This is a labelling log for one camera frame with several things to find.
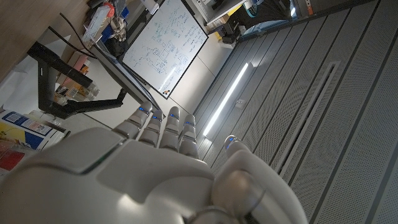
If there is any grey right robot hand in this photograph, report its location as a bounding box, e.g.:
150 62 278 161
0 101 308 224

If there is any black computer monitor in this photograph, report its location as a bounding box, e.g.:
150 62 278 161
90 40 163 113

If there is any clear glass jar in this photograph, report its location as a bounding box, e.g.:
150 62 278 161
77 82 101 102

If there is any long ceiling light strip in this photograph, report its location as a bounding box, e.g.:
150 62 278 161
202 62 249 137

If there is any whiteboard with blue writing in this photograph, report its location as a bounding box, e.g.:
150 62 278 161
122 0 208 100

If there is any white keyboard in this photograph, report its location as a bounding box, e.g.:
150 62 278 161
82 4 112 43

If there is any white shelf cabinet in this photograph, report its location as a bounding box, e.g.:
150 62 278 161
191 0 249 26

